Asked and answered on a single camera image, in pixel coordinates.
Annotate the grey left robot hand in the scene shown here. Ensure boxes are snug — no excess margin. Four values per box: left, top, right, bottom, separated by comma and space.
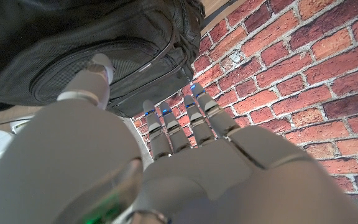
0, 53, 358, 224

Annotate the red brick print backdrop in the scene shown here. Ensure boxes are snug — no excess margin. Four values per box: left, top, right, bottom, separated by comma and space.
132, 0, 358, 200

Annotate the black backpack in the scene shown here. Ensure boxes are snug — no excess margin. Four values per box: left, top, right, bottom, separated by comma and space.
0, 0, 206, 118

